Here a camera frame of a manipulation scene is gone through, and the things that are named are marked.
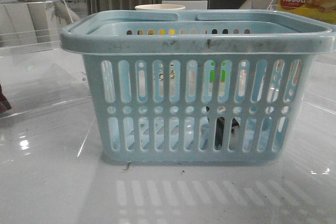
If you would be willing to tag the light blue plastic basket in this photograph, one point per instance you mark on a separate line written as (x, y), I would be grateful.
(197, 85)

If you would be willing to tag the white paper cup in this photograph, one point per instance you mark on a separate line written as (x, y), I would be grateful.
(160, 7)

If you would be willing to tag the clear acrylic shelf left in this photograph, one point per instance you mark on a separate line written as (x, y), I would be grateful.
(36, 74)

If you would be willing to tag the dark red snack packet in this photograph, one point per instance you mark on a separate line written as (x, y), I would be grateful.
(4, 103)

